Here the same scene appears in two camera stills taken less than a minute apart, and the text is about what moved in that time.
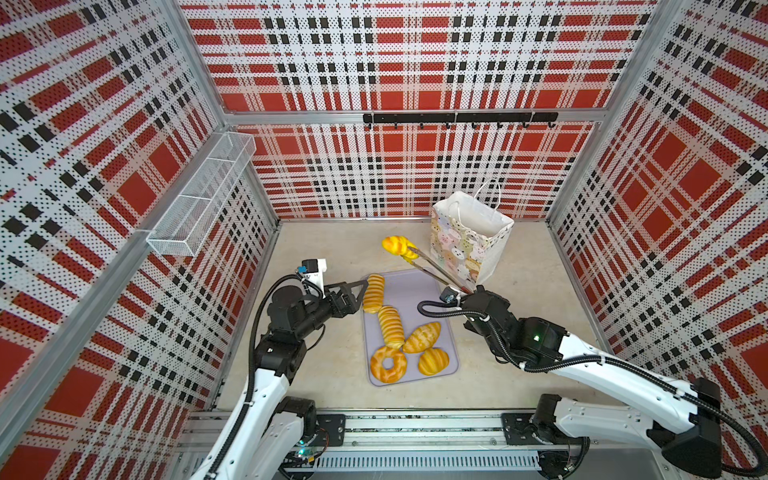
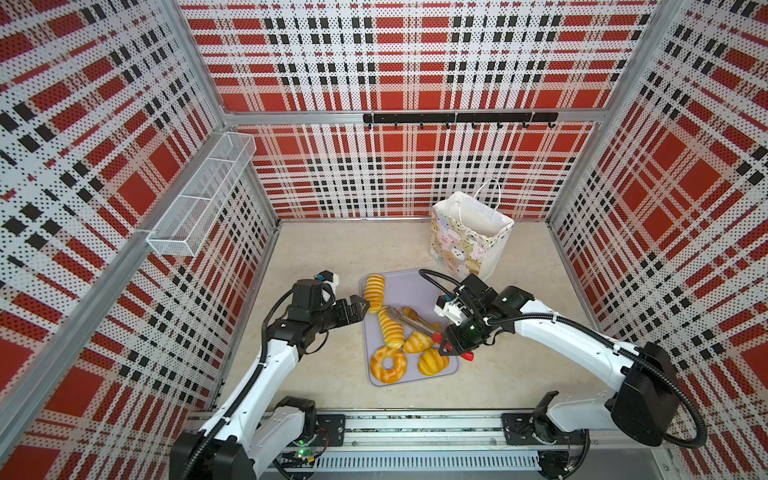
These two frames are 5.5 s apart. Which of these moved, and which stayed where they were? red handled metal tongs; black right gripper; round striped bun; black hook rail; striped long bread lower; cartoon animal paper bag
Moved: black right gripper; red handled metal tongs
Stayed: cartoon animal paper bag; round striped bun; striped long bread lower; black hook rail
